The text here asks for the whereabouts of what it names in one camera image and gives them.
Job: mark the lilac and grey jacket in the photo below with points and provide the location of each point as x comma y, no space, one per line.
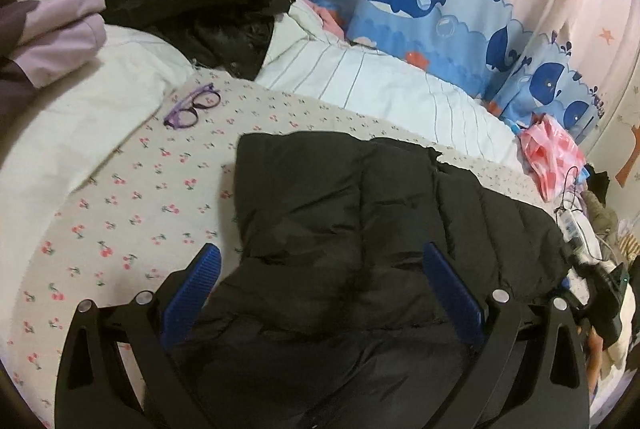
55,24

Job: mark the pink cloth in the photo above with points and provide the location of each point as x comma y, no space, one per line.
330,19

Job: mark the white duvet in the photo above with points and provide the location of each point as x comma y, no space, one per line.
75,109

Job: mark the purple eyeglasses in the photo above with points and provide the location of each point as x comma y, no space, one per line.
174,119

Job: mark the orange wall sticker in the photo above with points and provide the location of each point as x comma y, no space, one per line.
629,154

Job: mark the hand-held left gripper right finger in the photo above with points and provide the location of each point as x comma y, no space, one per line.
452,294

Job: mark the pile of dark clothes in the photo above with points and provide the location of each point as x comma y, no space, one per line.
600,204

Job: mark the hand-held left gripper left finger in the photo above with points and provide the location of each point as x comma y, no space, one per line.
197,284

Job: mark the white power strip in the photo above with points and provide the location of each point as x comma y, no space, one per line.
575,231

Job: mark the white striped blanket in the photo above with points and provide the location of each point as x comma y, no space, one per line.
375,84

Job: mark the black puffer jacket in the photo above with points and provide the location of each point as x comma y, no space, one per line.
350,234

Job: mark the pink plastic bag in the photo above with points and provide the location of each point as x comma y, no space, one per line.
547,154

